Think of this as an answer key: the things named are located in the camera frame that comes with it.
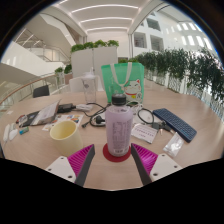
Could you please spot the white power adapter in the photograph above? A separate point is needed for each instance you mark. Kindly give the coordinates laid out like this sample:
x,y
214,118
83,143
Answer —
x,y
84,107

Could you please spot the pale yellow mug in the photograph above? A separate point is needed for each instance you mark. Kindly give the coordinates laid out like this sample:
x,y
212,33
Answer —
x,y
66,140

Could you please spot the bunch of keys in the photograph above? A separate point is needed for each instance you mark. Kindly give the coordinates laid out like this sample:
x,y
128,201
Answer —
x,y
160,126

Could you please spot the dark blue keyboard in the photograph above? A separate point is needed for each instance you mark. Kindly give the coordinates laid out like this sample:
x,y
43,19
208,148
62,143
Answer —
x,y
175,124

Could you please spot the black power adapter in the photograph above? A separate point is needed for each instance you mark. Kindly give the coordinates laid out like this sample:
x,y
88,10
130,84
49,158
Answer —
x,y
66,107

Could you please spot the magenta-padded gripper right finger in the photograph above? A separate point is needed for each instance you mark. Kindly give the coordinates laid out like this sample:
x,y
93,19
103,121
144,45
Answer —
x,y
146,160

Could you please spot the clear plastic packet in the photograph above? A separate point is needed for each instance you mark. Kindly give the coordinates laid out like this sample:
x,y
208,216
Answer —
x,y
174,145

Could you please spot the small teal object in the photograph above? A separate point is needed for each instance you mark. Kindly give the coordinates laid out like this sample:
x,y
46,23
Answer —
x,y
23,130

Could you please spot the green tote bag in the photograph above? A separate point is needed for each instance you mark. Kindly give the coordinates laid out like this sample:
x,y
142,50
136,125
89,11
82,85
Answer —
x,y
115,83

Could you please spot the open booklet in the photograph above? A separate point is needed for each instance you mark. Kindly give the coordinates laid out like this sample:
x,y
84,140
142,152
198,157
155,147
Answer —
x,y
46,115

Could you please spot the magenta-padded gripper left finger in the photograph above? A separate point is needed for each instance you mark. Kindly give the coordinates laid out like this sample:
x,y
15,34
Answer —
x,y
80,161

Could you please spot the white planter partition with plants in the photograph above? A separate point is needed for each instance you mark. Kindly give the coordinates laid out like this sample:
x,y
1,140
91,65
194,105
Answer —
x,y
95,61

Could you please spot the black office chair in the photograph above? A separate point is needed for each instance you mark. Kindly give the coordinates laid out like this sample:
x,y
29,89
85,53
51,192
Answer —
x,y
41,91

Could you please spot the colourful sticker sheet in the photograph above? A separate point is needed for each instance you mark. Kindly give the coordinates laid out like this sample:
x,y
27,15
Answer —
x,y
68,117

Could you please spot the white printed card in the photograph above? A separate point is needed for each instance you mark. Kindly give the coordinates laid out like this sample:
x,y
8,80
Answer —
x,y
144,133

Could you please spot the row of green hedge plants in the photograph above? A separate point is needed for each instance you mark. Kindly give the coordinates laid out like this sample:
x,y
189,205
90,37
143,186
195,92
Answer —
x,y
186,70

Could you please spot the small white device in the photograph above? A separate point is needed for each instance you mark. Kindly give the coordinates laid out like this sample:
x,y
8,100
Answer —
x,y
6,131

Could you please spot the group of ceiling light strips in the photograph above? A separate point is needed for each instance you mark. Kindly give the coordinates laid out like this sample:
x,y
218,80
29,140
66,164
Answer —
x,y
105,18

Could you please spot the flat round red coaster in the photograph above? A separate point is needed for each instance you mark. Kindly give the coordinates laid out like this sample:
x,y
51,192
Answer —
x,y
106,155

